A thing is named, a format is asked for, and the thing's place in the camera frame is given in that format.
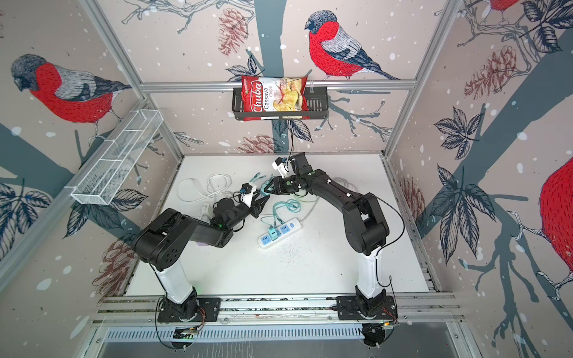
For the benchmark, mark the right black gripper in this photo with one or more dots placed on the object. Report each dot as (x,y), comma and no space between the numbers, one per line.
(277,186)

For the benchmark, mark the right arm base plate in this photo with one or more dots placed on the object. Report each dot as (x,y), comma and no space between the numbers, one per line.
(353,308)

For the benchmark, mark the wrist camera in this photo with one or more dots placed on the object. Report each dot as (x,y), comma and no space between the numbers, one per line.
(283,166)
(247,193)

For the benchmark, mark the white power strip blue outlets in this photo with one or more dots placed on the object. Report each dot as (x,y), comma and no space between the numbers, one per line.
(287,229)

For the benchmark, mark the black wall basket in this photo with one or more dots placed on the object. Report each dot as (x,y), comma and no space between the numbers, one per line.
(317,102)

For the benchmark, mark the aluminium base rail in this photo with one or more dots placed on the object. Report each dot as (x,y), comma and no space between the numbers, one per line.
(280,309)

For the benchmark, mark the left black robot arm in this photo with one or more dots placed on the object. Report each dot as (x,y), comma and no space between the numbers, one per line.
(162,243)

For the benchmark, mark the white wire mesh basket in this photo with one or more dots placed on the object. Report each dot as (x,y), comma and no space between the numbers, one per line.
(104,178)

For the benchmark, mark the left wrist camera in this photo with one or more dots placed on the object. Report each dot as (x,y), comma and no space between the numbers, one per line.
(247,193)

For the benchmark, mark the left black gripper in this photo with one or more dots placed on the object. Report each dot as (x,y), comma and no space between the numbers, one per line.
(257,208)

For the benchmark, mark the red cassava chips bag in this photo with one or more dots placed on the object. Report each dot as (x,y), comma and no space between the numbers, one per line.
(262,95)

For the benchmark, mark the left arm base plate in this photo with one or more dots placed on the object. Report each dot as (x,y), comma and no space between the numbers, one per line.
(192,310)

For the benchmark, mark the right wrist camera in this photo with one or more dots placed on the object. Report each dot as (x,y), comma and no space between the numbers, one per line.
(283,166)

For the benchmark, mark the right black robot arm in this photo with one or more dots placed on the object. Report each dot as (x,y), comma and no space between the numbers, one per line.
(365,225)

